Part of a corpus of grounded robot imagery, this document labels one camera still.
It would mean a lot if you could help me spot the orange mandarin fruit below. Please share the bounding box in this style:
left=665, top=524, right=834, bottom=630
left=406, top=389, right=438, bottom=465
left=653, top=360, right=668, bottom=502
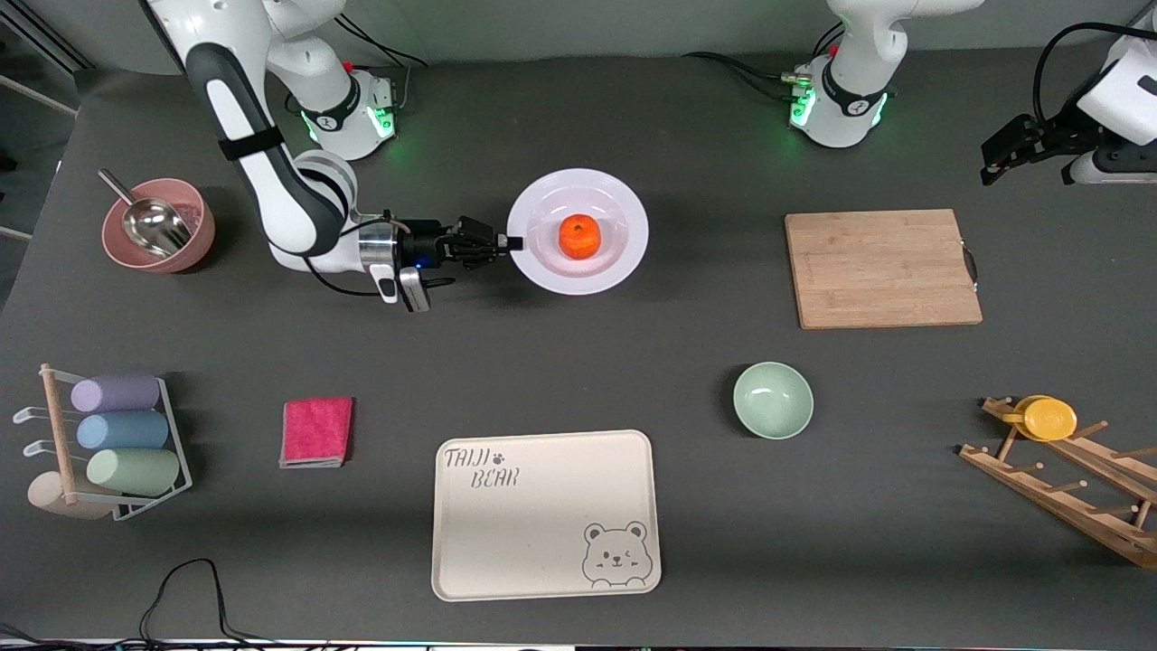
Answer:
left=559, top=213, right=602, bottom=259

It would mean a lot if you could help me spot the white round plate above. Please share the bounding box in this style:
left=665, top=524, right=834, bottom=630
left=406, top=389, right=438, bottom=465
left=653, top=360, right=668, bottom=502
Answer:
left=506, top=168, right=650, bottom=297

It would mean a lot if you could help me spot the bamboo cutting board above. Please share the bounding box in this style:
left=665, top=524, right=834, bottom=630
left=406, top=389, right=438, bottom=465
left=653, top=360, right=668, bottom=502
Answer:
left=784, top=209, right=984, bottom=330

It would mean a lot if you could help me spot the pink folded cloth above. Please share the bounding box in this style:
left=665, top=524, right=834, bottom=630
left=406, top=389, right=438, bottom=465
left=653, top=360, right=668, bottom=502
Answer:
left=278, top=397, right=355, bottom=469

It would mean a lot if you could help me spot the pink bowl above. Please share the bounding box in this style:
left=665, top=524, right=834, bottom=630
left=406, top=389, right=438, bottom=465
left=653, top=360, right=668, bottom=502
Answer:
left=101, top=177, right=218, bottom=274

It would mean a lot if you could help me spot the yellow mug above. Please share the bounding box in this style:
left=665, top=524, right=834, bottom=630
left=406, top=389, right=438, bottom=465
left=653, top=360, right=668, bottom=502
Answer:
left=1002, top=395, right=1078, bottom=442

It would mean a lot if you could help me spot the metal scoop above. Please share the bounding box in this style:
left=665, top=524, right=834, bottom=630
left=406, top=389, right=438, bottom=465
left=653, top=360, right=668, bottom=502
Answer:
left=98, top=168, right=193, bottom=257

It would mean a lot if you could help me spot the beige bear print tray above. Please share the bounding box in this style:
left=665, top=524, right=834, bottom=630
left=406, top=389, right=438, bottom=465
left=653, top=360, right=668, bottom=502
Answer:
left=431, top=429, right=663, bottom=603

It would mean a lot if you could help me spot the pale green bowl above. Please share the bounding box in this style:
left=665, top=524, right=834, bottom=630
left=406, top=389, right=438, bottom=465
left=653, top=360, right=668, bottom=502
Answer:
left=732, top=362, right=814, bottom=441

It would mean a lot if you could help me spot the purple cup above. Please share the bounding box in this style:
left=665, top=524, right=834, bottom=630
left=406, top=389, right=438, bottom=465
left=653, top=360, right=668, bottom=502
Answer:
left=71, top=374, right=162, bottom=414

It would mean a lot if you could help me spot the wooden peg mug rack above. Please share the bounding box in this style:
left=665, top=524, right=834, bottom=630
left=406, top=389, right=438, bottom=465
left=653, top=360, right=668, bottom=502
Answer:
left=958, top=395, right=1157, bottom=571

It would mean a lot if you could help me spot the blue cup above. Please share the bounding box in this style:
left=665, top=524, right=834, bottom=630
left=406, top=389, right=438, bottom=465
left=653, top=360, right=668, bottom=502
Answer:
left=76, top=411, right=170, bottom=451

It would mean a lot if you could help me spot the green cup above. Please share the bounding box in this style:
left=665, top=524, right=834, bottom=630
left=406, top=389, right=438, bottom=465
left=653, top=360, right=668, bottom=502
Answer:
left=86, top=448, right=182, bottom=496

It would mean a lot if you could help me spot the light wooden furniture bar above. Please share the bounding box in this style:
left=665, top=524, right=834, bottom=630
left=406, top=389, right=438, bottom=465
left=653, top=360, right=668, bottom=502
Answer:
left=0, top=72, right=79, bottom=118

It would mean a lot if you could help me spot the beige cup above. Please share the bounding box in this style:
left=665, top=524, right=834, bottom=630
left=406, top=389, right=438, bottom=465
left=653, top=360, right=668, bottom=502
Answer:
left=27, top=471, right=114, bottom=521

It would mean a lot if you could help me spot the black right arm base cable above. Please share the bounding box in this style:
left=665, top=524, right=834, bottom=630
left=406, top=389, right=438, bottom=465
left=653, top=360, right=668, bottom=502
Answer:
left=334, top=11, right=430, bottom=69

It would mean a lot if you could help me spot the black arm base cable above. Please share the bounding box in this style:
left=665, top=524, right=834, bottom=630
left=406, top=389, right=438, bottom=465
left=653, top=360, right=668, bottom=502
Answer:
left=682, top=50, right=805, bottom=102
left=334, top=11, right=430, bottom=69

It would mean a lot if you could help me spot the black left arm base cable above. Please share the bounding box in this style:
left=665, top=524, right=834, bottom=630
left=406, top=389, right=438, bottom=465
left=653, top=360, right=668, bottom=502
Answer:
left=682, top=50, right=805, bottom=102

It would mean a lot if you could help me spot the black looped floor cable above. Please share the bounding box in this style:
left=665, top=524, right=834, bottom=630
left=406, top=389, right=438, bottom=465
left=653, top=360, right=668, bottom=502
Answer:
left=138, top=558, right=272, bottom=645

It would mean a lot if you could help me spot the white wire cup rack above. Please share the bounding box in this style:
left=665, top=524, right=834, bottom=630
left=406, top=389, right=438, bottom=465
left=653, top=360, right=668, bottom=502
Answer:
left=13, top=363, right=193, bottom=523

